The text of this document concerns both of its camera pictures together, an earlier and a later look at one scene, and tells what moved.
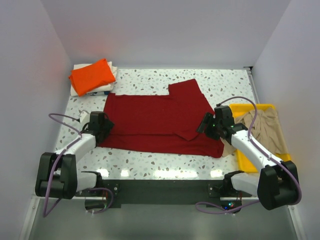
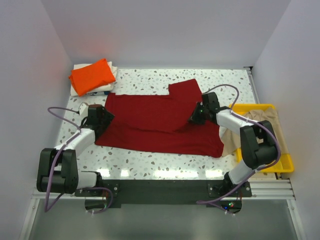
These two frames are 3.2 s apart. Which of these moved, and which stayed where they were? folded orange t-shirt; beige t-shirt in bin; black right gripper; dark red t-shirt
Moved: black right gripper
Stayed: dark red t-shirt; beige t-shirt in bin; folded orange t-shirt
